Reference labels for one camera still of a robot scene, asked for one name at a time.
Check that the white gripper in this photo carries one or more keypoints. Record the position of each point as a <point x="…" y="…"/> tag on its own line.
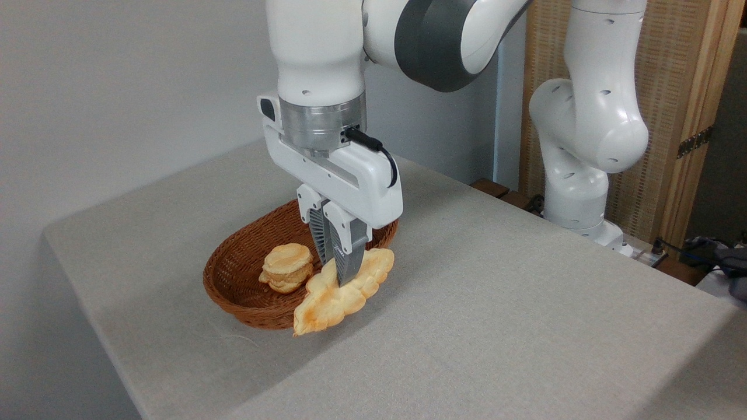
<point x="350" y="181"/>

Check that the golden croissant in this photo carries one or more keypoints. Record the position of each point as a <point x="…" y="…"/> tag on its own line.
<point x="327" y="303"/>

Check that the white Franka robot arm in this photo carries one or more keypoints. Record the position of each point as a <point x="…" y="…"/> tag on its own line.
<point x="318" y="41"/>

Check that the round layered bread bun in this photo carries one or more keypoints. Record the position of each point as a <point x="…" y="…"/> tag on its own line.
<point x="287" y="268"/>

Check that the brown wicker oval basket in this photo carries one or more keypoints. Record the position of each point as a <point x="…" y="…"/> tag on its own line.
<point x="245" y="291"/>

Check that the grey tablecloth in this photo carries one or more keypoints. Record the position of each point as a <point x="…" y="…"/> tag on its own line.
<point x="467" y="321"/>

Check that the light blue vertical pole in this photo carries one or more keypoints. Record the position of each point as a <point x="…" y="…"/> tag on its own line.
<point x="499" y="146"/>

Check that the white power strip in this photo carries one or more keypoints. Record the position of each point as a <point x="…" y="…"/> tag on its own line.
<point x="649" y="258"/>

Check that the dark metal screen hinge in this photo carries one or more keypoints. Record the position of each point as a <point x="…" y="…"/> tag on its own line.
<point x="694" y="142"/>

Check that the wooden woven folding screen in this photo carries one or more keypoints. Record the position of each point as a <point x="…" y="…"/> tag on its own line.
<point x="671" y="70"/>

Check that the dark grey cloth bundle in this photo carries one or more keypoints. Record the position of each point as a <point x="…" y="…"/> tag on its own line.
<point x="726" y="259"/>

